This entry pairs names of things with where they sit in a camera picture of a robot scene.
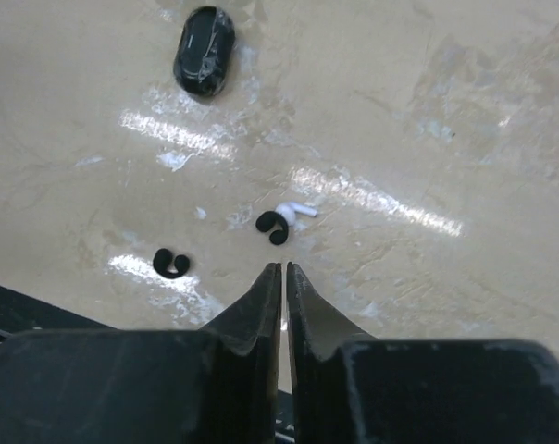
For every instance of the black ear hook earbud front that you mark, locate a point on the black ear hook earbud front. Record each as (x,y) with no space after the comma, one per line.
(170,266)

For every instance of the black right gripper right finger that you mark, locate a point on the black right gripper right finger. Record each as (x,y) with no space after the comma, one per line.
(351,387)

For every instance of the black ear hook earbud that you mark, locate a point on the black ear hook earbud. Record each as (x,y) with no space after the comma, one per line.
(275,225)
(170,266)

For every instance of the white earbud with stem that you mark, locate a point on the white earbud with stem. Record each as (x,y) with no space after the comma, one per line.
(290,210)

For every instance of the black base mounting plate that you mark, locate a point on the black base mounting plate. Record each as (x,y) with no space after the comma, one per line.
(19,312)

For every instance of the black earbud charging case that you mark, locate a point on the black earbud charging case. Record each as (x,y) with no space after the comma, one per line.
(202,60)

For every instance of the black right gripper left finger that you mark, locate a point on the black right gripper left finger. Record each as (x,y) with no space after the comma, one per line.
(214,384)

